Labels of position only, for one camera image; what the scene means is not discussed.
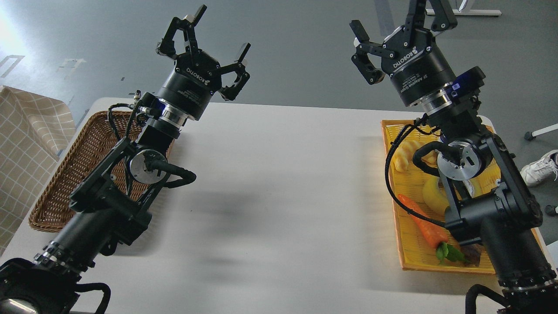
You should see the yellow tape roll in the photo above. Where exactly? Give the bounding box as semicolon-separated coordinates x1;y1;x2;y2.
422;175;482;216

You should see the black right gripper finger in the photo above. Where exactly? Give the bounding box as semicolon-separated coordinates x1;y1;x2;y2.
349;20;395;84
405;0;458;35

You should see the yellow plastic basket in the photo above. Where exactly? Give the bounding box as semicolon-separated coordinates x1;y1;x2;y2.
381;119;543;275

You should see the orange toy carrot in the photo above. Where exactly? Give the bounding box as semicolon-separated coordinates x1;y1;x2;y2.
397;194;465;263

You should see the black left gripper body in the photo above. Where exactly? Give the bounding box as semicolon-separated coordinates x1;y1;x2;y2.
156;49;221;120

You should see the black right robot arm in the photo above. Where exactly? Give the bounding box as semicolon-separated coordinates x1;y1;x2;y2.
350;0;557;314

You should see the white sneaker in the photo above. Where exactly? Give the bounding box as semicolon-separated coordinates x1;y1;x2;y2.
520;150;558;187

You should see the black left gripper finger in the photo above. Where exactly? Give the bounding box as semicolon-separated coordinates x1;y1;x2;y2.
217;42;251;101
156;5;208;59

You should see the brown toy animal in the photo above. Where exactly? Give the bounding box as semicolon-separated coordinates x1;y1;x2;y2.
460;244;485;267

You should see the beige checkered cloth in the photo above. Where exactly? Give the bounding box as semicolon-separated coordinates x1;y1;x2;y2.
0;85;75;253

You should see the white caster leg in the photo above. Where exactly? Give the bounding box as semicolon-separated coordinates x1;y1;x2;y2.
524;123;558;141

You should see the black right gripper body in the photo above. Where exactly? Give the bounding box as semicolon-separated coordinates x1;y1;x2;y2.
382;26;456;106

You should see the white stand base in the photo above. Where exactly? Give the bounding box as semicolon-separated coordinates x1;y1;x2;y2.
448;0;502;17

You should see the toy croissant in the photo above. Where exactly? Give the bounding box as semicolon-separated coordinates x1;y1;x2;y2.
384;124;441;173

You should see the brown wicker basket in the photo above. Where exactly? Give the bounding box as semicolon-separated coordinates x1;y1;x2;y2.
28;110;175;233

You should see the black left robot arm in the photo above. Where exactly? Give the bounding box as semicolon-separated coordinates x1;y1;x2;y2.
1;5;250;314

